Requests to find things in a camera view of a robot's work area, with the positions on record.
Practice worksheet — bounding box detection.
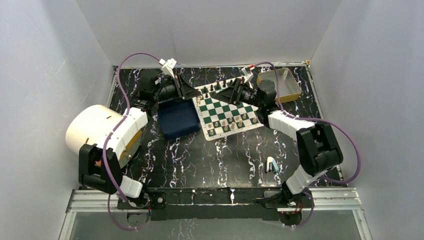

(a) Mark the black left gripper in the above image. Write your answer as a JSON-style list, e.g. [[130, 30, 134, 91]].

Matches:
[[153, 74, 201, 103]]

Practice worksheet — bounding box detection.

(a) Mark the dark blue tin box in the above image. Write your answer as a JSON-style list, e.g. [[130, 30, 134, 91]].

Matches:
[[157, 99, 202, 140]]

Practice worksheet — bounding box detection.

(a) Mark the green white chess board mat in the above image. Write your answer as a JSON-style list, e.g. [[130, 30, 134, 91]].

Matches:
[[192, 82, 263, 141]]

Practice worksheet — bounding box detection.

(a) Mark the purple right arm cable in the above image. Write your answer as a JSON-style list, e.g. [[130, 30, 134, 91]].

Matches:
[[249, 61, 363, 228]]

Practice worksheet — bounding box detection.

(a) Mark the small white blue stapler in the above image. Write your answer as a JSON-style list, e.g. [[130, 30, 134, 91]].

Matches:
[[265, 156, 279, 174]]

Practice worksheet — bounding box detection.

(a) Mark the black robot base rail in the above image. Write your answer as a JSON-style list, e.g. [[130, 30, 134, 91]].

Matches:
[[117, 187, 313, 226]]

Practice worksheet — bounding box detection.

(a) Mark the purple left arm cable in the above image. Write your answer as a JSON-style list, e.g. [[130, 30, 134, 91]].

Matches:
[[101, 52, 167, 231]]

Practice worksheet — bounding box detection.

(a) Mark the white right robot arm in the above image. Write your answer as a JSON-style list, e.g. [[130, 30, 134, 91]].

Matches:
[[211, 78, 344, 207]]

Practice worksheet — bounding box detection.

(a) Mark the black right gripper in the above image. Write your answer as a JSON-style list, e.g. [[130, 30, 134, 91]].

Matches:
[[211, 78, 263, 109]]

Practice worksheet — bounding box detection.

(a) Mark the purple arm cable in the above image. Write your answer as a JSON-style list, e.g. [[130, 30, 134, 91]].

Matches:
[[249, 61, 363, 228], [101, 52, 167, 231]]

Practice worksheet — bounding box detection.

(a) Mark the white orange cylindrical appliance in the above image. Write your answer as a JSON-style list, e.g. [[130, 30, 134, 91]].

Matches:
[[65, 104, 148, 168]]

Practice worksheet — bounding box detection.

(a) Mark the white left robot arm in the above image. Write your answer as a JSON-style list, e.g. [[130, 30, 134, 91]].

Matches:
[[66, 69, 202, 208]]

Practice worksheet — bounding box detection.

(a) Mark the gold tin box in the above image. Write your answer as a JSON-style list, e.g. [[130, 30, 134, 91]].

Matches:
[[256, 67, 302, 103]]

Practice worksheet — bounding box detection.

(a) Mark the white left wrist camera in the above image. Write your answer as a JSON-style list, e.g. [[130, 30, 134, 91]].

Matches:
[[158, 58, 177, 79]]

